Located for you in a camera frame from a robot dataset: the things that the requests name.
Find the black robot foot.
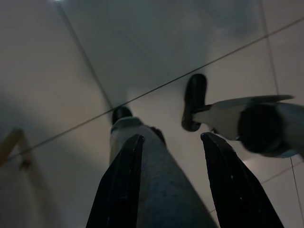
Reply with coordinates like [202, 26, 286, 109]
[181, 73, 207, 131]
[111, 106, 133, 124]

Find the black robot left foot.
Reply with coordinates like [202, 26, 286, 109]
[111, 106, 133, 124]

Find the black robot right foot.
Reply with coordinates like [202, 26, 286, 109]
[181, 73, 207, 131]

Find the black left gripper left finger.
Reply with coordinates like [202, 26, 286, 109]
[85, 133, 145, 228]

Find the grey robot left leg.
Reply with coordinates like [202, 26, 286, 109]
[109, 117, 218, 228]

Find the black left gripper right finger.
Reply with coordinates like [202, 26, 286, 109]
[200, 132, 285, 228]

